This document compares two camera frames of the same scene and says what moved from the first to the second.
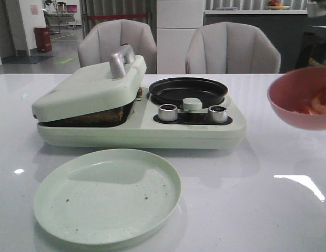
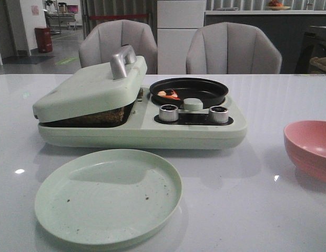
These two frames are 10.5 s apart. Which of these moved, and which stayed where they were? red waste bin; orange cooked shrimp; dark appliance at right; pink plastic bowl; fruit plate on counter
Moved: pink plastic bowl; orange cooked shrimp
Stayed: dark appliance at right; fruit plate on counter; red waste bin
